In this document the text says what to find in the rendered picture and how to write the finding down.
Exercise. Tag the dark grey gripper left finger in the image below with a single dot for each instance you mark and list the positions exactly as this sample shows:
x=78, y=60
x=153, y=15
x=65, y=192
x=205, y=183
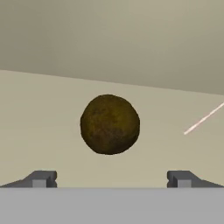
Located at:
x=40, y=179

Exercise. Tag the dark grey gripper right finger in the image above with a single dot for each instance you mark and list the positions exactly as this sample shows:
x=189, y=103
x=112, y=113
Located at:
x=182, y=179

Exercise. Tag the dark brown-green avocado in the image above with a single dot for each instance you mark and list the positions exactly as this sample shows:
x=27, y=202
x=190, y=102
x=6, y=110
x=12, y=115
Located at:
x=110, y=124

